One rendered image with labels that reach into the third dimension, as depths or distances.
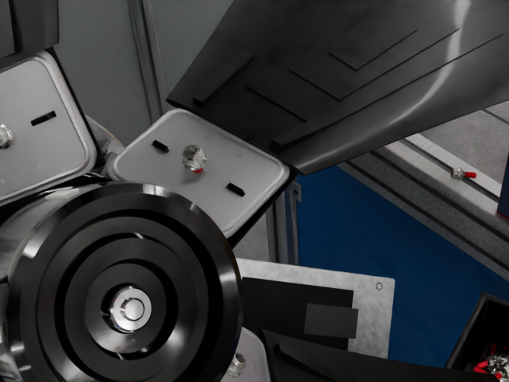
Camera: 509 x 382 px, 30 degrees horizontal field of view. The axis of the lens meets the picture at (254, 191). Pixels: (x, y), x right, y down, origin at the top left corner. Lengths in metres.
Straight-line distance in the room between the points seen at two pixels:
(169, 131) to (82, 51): 0.89
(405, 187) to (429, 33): 0.44
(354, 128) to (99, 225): 0.17
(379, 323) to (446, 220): 0.32
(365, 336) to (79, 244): 0.31
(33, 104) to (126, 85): 1.05
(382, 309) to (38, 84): 0.34
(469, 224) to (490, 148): 1.24
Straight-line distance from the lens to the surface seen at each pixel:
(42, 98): 0.48
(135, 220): 0.45
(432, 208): 1.02
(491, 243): 0.99
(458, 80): 0.59
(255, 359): 0.57
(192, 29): 1.58
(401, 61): 0.58
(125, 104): 1.55
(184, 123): 0.56
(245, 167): 0.53
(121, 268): 0.45
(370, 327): 0.70
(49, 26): 0.47
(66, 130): 0.48
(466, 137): 2.25
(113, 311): 0.44
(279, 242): 1.32
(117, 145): 0.70
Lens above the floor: 1.58
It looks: 48 degrees down
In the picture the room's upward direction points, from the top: 5 degrees counter-clockwise
